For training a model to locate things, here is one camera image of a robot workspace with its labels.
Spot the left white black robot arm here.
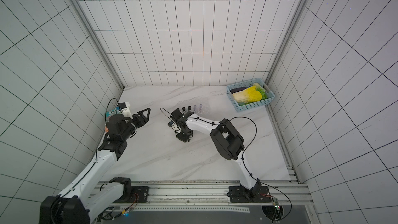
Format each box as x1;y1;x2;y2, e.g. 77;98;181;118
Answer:
39;103;151;224

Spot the teal mint candy bag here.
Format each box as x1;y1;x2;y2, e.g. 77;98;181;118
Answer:
105;108;117;122

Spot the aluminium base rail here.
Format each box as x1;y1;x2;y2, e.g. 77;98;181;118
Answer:
63;180;315;214

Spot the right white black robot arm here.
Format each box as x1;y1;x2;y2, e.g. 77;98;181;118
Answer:
169;112;261;202

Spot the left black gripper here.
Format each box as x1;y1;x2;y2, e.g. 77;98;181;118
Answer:
121;109;151;139

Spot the yellow green toy cabbage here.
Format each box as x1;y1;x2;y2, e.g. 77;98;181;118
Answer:
232;83;267;105

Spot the blue plastic basket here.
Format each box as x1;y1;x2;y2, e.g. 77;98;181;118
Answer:
227;78;275;112

